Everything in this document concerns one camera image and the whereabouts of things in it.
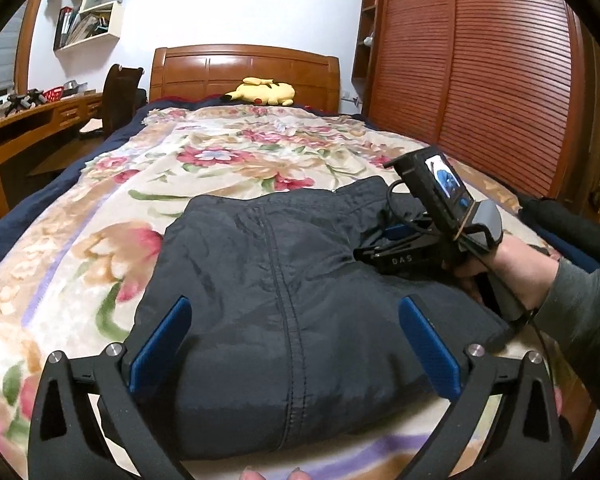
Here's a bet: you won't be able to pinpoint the black jacket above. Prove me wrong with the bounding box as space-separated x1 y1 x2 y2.
135 177 512 460

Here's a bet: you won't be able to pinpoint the grey right sleeve forearm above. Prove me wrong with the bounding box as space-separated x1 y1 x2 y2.
535 261 600 410

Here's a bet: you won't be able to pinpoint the black clothing pile on bedside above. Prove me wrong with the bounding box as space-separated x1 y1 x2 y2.
517 194 600 273

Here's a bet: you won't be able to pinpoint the person's right hand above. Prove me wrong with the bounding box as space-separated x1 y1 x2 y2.
454 234 559 310

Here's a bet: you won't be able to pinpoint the person's left hand fingertips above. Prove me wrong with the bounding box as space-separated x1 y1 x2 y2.
238 467 312 480

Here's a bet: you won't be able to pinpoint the floral bed blanket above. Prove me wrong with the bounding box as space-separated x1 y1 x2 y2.
0 103 566 480

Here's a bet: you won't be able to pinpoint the navy blue bed sheet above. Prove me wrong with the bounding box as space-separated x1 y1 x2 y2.
0 94 222 263

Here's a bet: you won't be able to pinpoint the red-brown louvered wardrobe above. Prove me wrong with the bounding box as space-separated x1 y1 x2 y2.
351 0 586 200

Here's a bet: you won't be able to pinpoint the yellow Pikachu plush toy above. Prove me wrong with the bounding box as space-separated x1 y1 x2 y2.
222 77 296 106

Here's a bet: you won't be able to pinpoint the dark wooden chair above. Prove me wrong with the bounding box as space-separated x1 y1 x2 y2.
79 64 147 139

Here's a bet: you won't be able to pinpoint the long wooden desk cabinet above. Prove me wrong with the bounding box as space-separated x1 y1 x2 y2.
0 91 102 220

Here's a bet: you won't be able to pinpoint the wooden bed headboard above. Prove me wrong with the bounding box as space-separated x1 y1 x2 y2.
148 44 340 114

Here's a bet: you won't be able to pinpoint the red plastic basket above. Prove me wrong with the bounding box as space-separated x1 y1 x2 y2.
43 86 65 102

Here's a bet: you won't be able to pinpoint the black tripod on desk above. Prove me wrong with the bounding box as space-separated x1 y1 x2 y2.
5 89 47 117

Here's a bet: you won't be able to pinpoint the grey window blind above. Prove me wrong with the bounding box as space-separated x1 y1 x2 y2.
0 3 27 96

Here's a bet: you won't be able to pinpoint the camera with screen on gripper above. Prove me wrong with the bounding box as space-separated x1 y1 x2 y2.
382 146 504 254

